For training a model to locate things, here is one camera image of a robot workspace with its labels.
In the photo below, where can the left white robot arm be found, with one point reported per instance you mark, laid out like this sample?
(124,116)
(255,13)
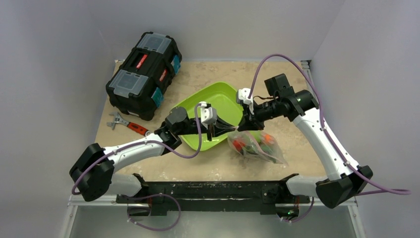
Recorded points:
(93,172)

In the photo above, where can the lime green plastic tray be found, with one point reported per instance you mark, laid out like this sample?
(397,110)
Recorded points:
(221,96)

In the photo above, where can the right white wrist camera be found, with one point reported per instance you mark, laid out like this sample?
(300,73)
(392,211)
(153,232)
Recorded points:
(244,98)

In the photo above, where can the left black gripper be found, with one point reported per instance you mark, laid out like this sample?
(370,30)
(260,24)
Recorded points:
(219,128)

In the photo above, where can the red handled adjustable wrench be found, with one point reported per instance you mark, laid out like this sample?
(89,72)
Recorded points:
(118,119)

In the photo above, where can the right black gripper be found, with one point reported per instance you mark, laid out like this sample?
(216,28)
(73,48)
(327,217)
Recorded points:
(248,119)

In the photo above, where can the clear zip top bag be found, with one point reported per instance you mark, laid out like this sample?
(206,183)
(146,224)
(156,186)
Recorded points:
(259,145)

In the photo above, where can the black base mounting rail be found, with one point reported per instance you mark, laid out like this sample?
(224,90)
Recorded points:
(264,197)

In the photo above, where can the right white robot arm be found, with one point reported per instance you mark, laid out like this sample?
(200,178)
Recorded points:
(342,180)

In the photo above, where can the black plastic toolbox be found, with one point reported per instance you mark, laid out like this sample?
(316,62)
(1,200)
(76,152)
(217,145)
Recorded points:
(138,86)

